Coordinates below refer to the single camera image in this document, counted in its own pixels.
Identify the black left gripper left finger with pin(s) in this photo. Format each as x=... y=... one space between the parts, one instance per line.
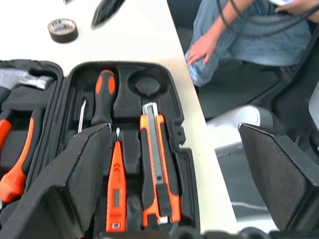
x=62 y=194

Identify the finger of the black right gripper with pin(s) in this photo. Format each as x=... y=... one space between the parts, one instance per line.
x=107 y=10
x=67 y=1

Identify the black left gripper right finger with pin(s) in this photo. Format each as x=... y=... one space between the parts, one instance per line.
x=286 y=179

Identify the orange voltage tester pen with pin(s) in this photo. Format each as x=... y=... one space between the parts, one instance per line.
x=115 y=179

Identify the orange black screwdriver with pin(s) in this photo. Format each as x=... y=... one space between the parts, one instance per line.
x=104 y=99

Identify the orange black utility knife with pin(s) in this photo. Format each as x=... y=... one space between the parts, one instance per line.
x=152 y=139

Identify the white smartphone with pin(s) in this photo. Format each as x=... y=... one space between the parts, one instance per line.
x=280 y=2

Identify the black plastic tool case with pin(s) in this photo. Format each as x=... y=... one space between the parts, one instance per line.
x=129 y=154

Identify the person's right hand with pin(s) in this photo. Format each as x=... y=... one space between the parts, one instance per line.
x=199 y=53

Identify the person's left hand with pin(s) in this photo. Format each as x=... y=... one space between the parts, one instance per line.
x=299 y=7

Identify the black electrical tape roll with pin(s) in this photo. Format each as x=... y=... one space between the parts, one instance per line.
x=63 y=35

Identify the claw hammer, black orange grip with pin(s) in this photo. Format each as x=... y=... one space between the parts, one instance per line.
x=27 y=78

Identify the seated bystander person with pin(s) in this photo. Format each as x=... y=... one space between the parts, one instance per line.
x=261 y=42

